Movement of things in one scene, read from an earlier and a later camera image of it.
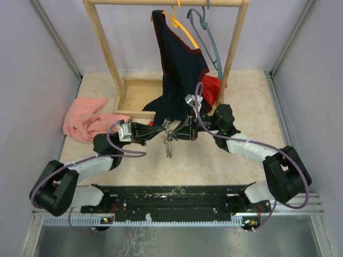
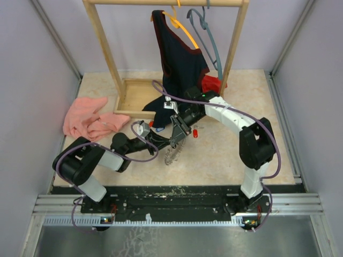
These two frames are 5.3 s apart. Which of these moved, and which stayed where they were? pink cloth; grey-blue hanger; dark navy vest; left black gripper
Moved: left black gripper
Stayed: grey-blue hanger; dark navy vest; pink cloth
